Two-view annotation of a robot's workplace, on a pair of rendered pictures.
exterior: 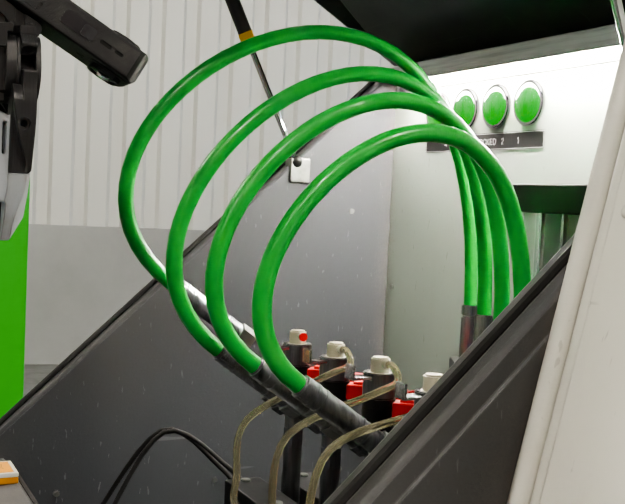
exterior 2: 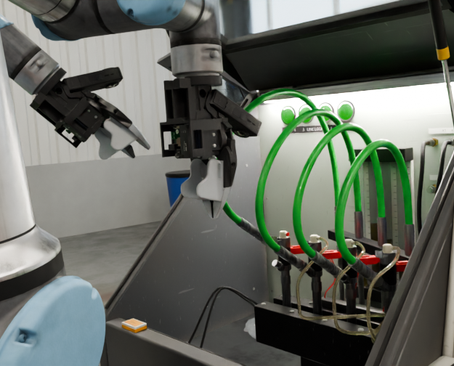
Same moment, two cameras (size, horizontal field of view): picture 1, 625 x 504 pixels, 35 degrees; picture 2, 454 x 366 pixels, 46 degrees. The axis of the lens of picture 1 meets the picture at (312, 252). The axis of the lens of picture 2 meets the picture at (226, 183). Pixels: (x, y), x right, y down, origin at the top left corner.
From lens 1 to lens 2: 0.46 m
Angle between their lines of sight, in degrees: 17
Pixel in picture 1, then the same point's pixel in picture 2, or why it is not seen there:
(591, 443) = not seen: outside the picture
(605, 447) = not seen: outside the picture
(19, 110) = (231, 159)
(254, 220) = not seen: hidden behind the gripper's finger
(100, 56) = (247, 126)
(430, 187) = (287, 150)
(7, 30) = (220, 122)
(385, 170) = (257, 143)
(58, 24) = (232, 115)
